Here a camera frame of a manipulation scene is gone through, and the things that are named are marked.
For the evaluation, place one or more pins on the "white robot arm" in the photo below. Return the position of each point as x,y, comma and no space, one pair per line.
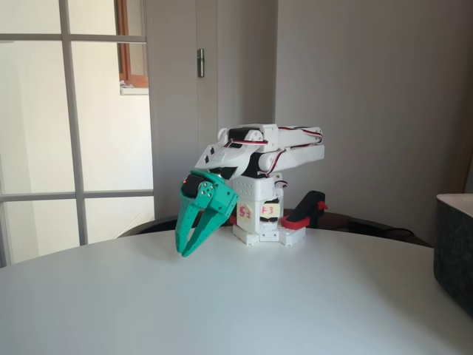
295,148

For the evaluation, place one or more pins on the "dark grey felt box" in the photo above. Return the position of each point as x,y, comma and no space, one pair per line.
454,251

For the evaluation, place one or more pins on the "black and red table clamp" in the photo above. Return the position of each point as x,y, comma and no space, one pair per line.
233,220
308,207

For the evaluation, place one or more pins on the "yellow sticker marked F5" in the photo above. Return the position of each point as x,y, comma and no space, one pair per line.
246,213

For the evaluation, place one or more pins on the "dark wooden chair back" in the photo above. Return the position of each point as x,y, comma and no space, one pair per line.
155,223
369,225

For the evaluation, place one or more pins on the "yellow sticker marked F3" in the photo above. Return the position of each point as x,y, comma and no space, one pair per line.
268,211

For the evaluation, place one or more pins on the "white glazed door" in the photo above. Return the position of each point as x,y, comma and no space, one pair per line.
66,111

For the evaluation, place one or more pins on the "brown wooden window frame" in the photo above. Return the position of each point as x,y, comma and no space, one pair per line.
123,44

